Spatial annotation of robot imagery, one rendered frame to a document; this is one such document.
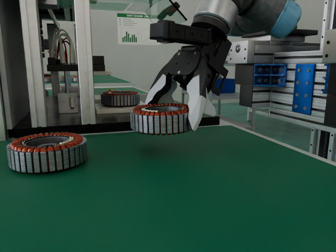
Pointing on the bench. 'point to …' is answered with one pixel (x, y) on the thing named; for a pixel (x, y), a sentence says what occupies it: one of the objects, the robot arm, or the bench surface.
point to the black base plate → (26, 127)
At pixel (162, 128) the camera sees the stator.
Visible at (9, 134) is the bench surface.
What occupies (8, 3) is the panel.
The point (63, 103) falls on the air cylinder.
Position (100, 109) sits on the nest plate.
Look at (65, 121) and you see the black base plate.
